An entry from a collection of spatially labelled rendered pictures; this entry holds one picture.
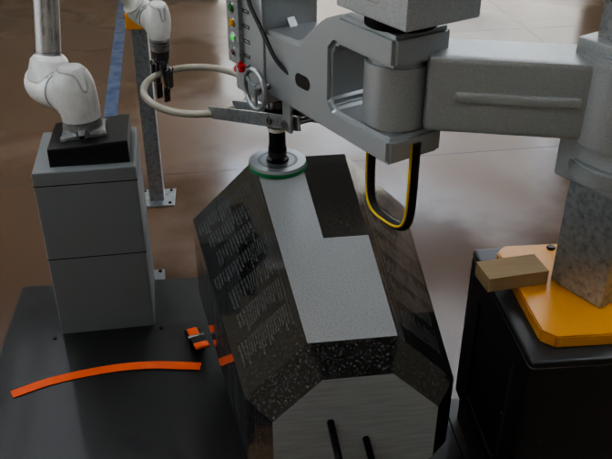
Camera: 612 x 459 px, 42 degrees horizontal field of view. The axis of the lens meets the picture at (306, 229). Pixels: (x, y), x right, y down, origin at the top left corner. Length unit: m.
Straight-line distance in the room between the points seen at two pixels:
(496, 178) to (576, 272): 2.44
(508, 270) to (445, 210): 2.01
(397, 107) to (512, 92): 0.31
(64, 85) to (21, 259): 1.29
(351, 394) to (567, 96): 0.97
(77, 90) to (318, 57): 1.17
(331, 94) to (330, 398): 0.90
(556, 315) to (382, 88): 0.85
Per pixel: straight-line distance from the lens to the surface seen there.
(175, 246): 4.19
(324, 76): 2.42
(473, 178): 4.91
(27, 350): 3.63
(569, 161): 2.38
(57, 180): 3.27
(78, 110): 3.28
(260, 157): 3.02
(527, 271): 2.55
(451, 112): 2.24
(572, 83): 2.23
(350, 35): 2.27
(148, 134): 4.43
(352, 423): 2.23
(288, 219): 2.66
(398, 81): 2.20
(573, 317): 2.49
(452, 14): 2.13
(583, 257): 2.51
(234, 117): 3.10
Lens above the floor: 2.21
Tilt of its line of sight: 31 degrees down
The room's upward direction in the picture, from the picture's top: straight up
